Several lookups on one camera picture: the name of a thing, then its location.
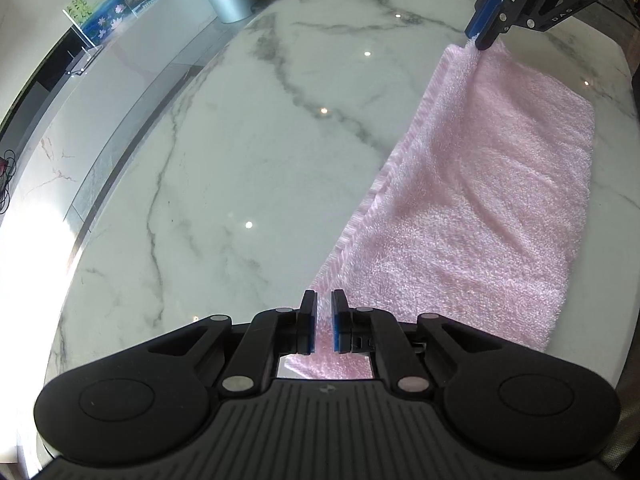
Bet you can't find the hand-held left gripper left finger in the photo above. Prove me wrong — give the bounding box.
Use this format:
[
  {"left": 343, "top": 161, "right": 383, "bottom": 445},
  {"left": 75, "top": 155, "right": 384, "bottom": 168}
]
[{"left": 147, "top": 289, "right": 319, "bottom": 395}]

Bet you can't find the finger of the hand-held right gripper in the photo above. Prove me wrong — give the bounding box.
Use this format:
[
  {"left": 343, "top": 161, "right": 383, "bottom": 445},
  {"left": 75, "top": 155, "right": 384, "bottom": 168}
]
[
  {"left": 477, "top": 0, "right": 573, "bottom": 52},
  {"left": 464, "top": 0, "right": 518, "bottom": 41}
]

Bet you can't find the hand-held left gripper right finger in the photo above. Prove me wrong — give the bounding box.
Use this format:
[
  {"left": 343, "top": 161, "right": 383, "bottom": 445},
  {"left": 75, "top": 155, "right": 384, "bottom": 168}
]
[{"left": 331, "top": 288, "right": 505, "bottom": 395}]

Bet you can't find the pink towel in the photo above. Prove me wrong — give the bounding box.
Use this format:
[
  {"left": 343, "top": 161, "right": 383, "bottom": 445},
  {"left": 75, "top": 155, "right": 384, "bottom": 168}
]
[{"left": 277, "top": 40, "right": 596, "bottom": 381}]

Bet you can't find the long marble low cabinet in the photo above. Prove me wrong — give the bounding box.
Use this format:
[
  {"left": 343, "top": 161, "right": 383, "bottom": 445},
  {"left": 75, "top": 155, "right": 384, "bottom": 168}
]
[{"left": 0, "top": 5, "right": 228, "bottom": 246}]

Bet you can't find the lotus picture acrylic stand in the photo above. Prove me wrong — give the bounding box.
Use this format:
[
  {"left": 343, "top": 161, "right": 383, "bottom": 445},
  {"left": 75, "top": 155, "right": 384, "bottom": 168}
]
[{"left": 62, "top": 0, "right": 158, "bottom": 77}]

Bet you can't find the black cables and power strip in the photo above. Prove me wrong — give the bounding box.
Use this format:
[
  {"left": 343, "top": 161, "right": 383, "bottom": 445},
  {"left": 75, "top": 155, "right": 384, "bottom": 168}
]
[{"left": 0, "top": 149, "right": 19, "bottom": 213}]

